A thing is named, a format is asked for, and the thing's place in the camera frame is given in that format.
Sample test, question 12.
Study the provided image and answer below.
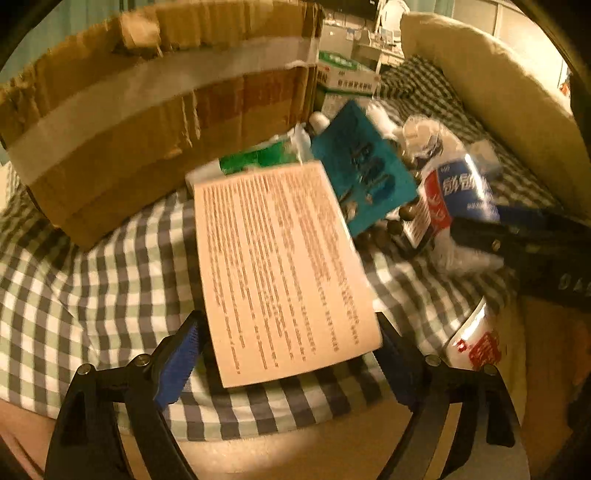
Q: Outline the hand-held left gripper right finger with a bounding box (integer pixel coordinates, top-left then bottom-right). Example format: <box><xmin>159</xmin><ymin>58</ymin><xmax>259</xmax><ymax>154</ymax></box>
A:
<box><xmin>374</xmin><ymin>313</ymin><xmax>532</xmax><ymax>480</ymax></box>

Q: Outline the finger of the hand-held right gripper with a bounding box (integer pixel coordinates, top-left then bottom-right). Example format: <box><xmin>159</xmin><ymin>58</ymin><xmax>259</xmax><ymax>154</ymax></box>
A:
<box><xmin>496</xmin><ymin>205</ymin><xmax>591</xmax><ymax>247</ymax></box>
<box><xmin>450</xmin><ymin>217</ymin><xmax>555</xmax><ymax>273</ymax></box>

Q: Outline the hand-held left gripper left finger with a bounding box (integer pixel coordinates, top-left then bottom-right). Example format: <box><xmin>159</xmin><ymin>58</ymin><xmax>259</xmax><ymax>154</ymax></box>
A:
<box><xmin>46</xmin><ymin>310</ymin><xmax>204</xmax><ymax>480</ymax></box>

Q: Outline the blue red white packet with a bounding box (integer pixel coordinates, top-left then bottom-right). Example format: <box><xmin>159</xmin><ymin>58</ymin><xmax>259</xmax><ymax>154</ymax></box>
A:
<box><xmin>402</xmin><ymin>156</ymin><xmax>502</xmax><ymax>257</ymax></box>

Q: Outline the beige printed medicine box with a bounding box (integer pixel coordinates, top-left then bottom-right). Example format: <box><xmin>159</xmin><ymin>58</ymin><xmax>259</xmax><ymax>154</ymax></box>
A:
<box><xmin>193</xmin><ymin>161</ymin><xmax>383</xmax><ymax>388</ymax></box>

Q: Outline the brown cardboard box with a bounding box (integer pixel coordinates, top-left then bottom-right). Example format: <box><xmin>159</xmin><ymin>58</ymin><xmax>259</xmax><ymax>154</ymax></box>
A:
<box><xmin>0</xmin><ymin>0</ymin><xmax>325</xmax><ymax>252</ymax></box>

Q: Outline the clear plastic bag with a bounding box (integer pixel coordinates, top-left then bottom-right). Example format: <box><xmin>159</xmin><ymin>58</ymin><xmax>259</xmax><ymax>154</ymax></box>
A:
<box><xmin>392</xmin><ymin>114</ymin><xmax>467</xmax><ymax>169</ymax></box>

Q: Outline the cream pillow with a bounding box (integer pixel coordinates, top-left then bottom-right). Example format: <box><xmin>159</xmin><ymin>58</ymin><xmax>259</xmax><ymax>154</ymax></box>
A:
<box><xmin>399</xmin><ymin>11</ymin><xmax>588</xmax><ymax>224</ymax></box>

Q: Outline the teal packet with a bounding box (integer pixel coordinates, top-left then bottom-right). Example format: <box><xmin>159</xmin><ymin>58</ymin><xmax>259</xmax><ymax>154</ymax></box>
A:
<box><xmin>311</xmin><ymin>99</ymin><xmax>420</xmax><ymax>239</ymax></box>

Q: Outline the small white bottle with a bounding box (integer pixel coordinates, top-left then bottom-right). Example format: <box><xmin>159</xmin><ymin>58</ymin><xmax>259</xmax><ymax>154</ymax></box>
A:
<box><xmin>308</xmin><ymin>111</ymin><xmax>331</xmax><ymax>138</ymax></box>

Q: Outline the green white medicine box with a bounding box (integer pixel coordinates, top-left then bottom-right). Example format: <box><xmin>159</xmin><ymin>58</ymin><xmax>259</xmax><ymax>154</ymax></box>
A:
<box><xmin>317</xmin><ymin>50</ymin><xmax>377</xmax><ymax>99</ymax></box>

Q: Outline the green white packet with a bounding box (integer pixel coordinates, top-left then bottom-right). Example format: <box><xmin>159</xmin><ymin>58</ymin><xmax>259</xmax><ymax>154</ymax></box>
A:
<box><xmin>186</xmin><ymin>131</ymin><xmax>312</xmax><ymax>197</ymax></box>

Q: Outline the white dressing table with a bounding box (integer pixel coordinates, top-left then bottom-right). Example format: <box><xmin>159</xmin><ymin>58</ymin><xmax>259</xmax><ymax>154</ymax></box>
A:
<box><xmin>353</xmin><ymin>25</ymin><xmax>403</xmax><ymax>75</ymax></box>

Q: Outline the black television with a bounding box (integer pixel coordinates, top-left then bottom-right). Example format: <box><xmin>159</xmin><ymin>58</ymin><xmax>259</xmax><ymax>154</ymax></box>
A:
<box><xmin>320</xmin><ymin>0</ymin><xmax>376</xmax><ymax>21</ymax></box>

